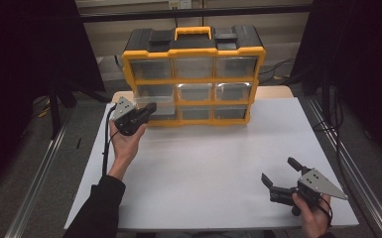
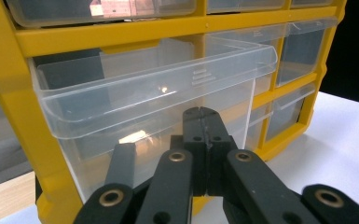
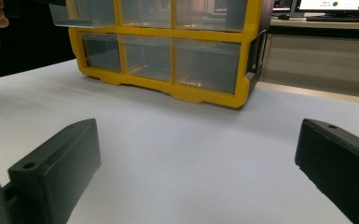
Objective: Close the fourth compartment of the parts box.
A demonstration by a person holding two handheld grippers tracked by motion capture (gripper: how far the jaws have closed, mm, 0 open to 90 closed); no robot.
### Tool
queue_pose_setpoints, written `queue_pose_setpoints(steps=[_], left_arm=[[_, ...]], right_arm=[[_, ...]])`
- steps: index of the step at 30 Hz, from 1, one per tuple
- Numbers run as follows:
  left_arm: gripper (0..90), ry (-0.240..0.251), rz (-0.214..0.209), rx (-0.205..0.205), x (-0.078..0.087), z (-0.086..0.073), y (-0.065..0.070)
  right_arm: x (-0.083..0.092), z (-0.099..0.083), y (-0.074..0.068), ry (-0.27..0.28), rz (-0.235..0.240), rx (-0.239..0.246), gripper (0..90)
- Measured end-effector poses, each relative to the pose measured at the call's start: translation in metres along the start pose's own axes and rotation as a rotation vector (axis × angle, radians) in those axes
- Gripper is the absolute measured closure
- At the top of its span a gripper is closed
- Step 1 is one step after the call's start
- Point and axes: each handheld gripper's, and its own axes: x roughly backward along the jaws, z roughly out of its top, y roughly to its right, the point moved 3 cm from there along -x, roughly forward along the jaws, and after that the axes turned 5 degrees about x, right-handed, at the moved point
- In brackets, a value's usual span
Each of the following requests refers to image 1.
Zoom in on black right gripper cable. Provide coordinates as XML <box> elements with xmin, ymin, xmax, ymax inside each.
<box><xmin>317</xmin><ymin>197</ymin><xmax>333</xmax><ymax>229</ymax></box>

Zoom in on black floor cables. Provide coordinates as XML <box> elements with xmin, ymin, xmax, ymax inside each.
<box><xmin>257</xmin><ymin>58</ymin><xmax>297</xmax><ymax>85</ymax></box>

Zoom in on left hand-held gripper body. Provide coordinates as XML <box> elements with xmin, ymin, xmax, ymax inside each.
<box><xmin>111</xmin><ymin>95</ymin><xmax>147</xmax><ymax>137</ymax></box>

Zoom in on yellow black drawer organizer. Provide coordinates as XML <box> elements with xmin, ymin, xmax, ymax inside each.
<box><xmin>121</xmin><ymin>24</ymin><xmax>267</xmax><ymax>128</ymax></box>

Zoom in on white wall outlet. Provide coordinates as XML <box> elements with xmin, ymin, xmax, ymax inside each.
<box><xmin>168</xmin><ymin>0</ymin><xmax>192</xmax><ymax>10</ymax></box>

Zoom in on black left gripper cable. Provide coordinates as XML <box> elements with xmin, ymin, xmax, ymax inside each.
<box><xmin>101</xmin><ymin>103</ymin><xmax>119</xmax><ymax>178</ymax></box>

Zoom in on black metal stand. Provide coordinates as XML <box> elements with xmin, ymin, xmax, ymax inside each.
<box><xmin>48</xmin><ymin>85</ymin><xmax>63</xmax><ymax>140</ymax></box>

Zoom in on clear plastic drawer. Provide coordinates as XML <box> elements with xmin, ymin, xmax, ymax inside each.
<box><xmin>132</xmin><ymin>84</ymin><xmax>177</xmax><ymax>121</ymax></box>

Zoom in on aluminium floor rail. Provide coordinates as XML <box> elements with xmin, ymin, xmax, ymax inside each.
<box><xmin>4</xmin><ymin>108</ymin><xmax>75</xmax><ymax>238</ymax></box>
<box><xmin>306</xmin><ymin>97</ymin><xmax>382</xmax><ymax>238</ymax></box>

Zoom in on person's right hand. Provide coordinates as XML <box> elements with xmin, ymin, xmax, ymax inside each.
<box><xmin>291</xmin><ymin>192</ymin><xmax>332</xmax><ymax>238</ymax></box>

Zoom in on dark curtain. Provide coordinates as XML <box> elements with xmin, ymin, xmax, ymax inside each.
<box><xmin>0</xmin><ymin>0</ymin><xmax>106</xmax><ymax>199</ymax></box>
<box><xmin>291</xmin><ymin>0</ymin><xmax>382</xmax><ymax>171</ymax></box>

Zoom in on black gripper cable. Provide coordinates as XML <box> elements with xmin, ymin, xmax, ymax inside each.
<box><xmin>101</xmin><ymin>103</ymin><xmax>119</xmax><ymax>178</ymax></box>
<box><xmin>317</xmin><ymin>197</ymin><xmax>333</xmax><ymax>229</ymax></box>

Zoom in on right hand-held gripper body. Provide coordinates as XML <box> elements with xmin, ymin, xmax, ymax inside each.
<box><xmin>290</xmin><ymin>168</ymin><xmax>349</xmax><ymax>217</ymax></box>

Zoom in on black horizontal bar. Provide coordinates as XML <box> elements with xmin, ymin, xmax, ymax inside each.
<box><xmin>78</xmin><ymin>3</ymin><xmax>314</xmax><ymax>24</ymax></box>

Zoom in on person's left hand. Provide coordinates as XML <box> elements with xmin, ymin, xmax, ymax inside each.
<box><xmin>107</xmin><ymin>118</ymin><xmax>148</xmax><ymax>181</ymax></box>

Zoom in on black hanging cables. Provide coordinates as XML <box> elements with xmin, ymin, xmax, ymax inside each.
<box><xmin>312</xmin><ymin>88</ymin><xmax>345</xmax><ymax>186</ymax></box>

